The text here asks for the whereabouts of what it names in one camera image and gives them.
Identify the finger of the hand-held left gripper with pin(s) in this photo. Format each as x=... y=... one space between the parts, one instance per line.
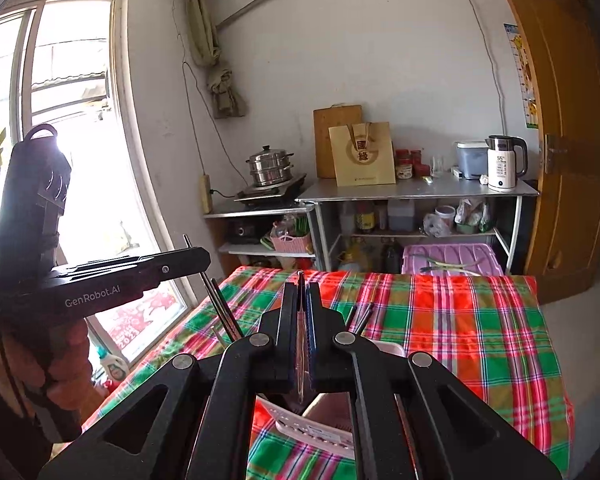
x=100 y=270
x=185 y=264

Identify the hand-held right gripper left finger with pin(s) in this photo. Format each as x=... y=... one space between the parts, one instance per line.
x=292 y=320

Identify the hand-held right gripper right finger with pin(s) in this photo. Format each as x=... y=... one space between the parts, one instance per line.
x=312 y=320

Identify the black chopstick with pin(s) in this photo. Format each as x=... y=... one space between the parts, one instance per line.
x=231 y=312
x=219 y=305
x=300 y=280
x=365 y=317
x=352 y=316

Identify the pink plastic utensil caddy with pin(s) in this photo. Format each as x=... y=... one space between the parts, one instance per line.
x=330 y=410

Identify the person's left forearm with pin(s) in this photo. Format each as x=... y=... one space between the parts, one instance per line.
x=5 y=425

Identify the person's left hand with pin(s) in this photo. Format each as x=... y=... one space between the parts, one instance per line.
x=65 y=360

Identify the black small appliance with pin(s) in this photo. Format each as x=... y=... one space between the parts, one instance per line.
x=242 y=231

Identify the yellow oil bottle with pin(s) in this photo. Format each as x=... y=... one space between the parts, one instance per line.
x=352 y=259

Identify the beige power strip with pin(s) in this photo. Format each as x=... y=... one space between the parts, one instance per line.
x=206 y=192

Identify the pink woven basket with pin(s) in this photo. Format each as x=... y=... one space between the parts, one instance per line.
x=292 y=244

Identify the low steel shelf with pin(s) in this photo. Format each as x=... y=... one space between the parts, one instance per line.
x=250 y=211

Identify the white detergent bottle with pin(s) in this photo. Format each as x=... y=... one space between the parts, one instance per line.
x=115 y=365

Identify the black induction cooker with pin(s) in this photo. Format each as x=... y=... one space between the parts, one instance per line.
x=270 y=192

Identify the dark sauce bottle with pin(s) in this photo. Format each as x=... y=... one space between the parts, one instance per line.
x=365 y=220

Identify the window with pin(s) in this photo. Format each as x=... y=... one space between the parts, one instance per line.
x=80 y=110

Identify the stainless steel steamer pot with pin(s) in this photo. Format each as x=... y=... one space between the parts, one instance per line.
x=269 y=165

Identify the grey plastic jug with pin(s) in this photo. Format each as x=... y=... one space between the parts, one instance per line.
x=401 y=216

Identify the plaid tablecloth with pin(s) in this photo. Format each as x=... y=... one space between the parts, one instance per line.
x=455 y=335

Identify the clear plastic bag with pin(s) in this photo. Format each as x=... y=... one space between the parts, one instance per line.
x=434 y=226

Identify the purple plastic crate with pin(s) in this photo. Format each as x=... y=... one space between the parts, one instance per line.
x=455 y=255

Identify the steel shelf table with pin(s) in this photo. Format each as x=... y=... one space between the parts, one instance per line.
x=415 y=189

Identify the white lidded cup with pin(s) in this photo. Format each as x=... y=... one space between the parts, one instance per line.
x=446 y=216

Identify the tan paper gift bag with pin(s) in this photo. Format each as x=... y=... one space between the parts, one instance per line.
x=362 y=155

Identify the white jar red lid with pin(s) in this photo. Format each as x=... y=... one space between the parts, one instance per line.
x=404 y=171

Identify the wooden cutting board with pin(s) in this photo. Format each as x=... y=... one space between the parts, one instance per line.
x=325 y=130

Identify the plastic bag of food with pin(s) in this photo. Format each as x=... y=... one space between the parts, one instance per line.
x=472 y=216

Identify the clear drinking glass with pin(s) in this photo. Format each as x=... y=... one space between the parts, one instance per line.
x=438 y=166

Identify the clear plastic container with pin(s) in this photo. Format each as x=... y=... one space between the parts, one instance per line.
x=471 y=160

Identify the white electric kettle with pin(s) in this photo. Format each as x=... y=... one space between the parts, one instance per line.
x=502 y=170

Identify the wooden door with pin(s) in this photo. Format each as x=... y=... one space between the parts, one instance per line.
x=570 y=85

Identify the giraffe wall poster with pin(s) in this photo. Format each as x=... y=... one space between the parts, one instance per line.
x=525 y=75

